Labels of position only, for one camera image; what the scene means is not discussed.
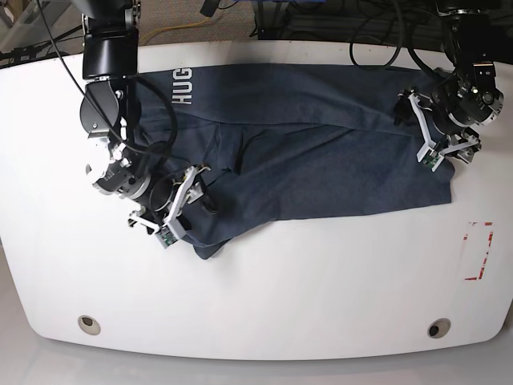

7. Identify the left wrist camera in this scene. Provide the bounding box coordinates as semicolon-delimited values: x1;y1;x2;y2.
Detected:
417;144;444;172

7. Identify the right table grommet hole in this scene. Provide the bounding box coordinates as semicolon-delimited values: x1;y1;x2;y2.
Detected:
427;318;451;339

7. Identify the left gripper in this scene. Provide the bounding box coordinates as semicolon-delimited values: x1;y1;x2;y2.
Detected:
394;89;481;163

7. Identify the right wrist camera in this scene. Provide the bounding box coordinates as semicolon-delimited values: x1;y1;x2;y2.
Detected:
156;221;186;249

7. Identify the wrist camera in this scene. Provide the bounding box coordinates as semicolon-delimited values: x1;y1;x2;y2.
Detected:
156;221;186;249
417;144;444;172

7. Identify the red tape rectangle marking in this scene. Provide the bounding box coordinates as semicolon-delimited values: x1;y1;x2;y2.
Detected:
459;221;495;282

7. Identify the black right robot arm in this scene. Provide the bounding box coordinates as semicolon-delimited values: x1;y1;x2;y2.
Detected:
75;1;215;246

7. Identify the table grommet hole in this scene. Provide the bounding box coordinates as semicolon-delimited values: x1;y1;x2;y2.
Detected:
427;318;451;339
78;315;101;336

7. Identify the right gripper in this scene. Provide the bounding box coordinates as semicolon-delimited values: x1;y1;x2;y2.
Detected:
127;164;219;235

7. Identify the left table grommet hole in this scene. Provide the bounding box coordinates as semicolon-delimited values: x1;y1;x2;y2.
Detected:
78;315;101;336

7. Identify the yellow cable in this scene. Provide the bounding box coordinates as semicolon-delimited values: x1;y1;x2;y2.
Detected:
142;15;212;43

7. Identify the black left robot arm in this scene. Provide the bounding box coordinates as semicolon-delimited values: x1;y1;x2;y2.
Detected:
370;1;510;171

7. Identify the dark blue T-shirt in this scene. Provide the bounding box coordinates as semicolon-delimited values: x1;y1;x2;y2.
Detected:
137;64;454;259

